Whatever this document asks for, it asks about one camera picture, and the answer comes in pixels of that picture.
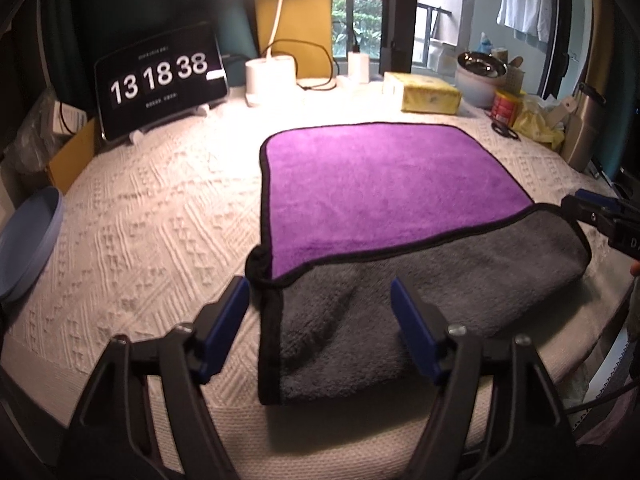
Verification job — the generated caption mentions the purple and grey towel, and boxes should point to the purple and grey towel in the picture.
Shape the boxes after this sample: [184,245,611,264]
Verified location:
[245,122,591,405]

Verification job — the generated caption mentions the stainless steel thermos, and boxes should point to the stainless steel thermos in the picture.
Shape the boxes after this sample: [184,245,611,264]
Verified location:
[561,82,606,172]

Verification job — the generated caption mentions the yellow plastic bag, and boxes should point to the yellow plastic bag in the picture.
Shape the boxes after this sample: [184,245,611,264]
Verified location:
[512,96,565,153]

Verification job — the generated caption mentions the white textured tablecloth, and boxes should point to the white textured tablecloth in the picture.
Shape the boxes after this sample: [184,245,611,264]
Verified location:
[0,79,637,480]

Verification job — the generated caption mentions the red and yellow can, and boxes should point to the red and yellow can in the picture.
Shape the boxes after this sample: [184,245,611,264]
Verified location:
[489,89,522,127]

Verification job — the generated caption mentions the white ceramic bowl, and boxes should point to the white ceramic bowl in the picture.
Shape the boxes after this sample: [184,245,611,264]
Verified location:
[454,66,506,110]

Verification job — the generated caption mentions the stainless steel bowl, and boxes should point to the stainless steel bowl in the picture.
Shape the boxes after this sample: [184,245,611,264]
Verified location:
[457,51,508,79]

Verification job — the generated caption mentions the white tablet stand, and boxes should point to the white tablet stand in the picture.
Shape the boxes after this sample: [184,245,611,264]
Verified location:
[128,103,210,145]

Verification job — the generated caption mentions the blue plastic plate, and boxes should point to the blue plastic plate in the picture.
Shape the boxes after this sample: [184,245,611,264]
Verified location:
[1,186,64,302]

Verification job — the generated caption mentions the yellow tissue pack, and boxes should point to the yellow tissue pack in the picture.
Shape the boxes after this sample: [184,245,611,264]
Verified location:
[383,72,462,115]

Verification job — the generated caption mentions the yellow cardboard box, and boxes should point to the yellow cardboard box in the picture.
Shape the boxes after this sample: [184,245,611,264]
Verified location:
[46,118,100,194]

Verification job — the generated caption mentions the white desk lamp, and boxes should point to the white desk lamp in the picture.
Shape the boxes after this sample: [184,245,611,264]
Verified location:
[234,0,336,108]

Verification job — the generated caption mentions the black tablet clock display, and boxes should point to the black tablet clock display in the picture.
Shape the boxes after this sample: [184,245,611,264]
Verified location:
[94,22,229,143]

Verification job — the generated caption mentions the white charger adapter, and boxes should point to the white charger adapter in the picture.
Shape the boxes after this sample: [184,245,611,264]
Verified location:
[347,51,370,84]

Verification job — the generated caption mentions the yellow curtain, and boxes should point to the yellow curtain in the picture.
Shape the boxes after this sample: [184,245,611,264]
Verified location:
[254,0,333,79]

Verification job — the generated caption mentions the dark green curtain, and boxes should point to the dark green curtain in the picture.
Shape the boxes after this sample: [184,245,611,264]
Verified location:
[40,0,257,112]

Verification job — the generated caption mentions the black handled scissors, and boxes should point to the black handled scissors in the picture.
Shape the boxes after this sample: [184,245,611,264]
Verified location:
[491,120,521,141]

